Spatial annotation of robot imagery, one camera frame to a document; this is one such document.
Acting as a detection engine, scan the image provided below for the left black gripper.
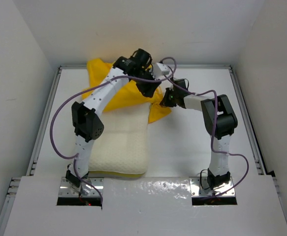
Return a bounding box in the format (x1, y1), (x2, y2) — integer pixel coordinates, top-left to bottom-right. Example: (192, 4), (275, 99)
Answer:
(132, 68), (161, 98)

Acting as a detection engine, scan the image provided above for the yellow pillowcase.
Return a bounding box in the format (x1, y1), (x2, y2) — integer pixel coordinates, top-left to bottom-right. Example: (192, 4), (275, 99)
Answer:
(87, 58), (171, 123)

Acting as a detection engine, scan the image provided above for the cream quilted pillow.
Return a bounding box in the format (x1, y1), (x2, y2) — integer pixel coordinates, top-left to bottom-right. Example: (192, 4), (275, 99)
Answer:
(89, 103), (150, 177)

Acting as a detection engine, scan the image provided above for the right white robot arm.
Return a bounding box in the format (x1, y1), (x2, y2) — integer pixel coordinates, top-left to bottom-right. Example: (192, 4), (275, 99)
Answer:
(160, 79), (238, 190)

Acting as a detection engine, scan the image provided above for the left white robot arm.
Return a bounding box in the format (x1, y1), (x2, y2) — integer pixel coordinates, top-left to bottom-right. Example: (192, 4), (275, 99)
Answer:
(66, 49), (170, 192)

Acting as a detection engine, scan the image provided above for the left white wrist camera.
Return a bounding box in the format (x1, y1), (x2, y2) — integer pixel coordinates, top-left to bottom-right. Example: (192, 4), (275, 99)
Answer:
(153, 62), (170, 78)

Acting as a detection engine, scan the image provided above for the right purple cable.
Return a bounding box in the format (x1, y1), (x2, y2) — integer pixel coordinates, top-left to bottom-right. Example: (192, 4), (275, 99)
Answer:
(167, 78), (250, 197)

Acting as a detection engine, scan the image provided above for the purple cable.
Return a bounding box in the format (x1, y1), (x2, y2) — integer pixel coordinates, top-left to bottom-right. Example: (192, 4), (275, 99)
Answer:
(49, 57), (178, 205)
(167, 78), (250, 197)

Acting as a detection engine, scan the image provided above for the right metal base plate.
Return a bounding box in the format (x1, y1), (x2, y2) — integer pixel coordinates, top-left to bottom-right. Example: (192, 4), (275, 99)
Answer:
(189, 177), (236, 198)

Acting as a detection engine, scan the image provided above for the metal base plate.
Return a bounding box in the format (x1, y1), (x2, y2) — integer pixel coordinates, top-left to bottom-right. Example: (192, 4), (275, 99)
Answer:
(58, 177), (104, 198)
(189, 177), (236, 198)

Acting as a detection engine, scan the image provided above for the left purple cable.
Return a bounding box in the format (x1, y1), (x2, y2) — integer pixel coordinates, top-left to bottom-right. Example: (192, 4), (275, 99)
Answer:
(49, 57), (178, 205)

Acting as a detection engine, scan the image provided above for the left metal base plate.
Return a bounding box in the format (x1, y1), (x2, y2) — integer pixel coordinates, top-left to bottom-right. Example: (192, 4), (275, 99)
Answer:
(58, 177), (104, 198)

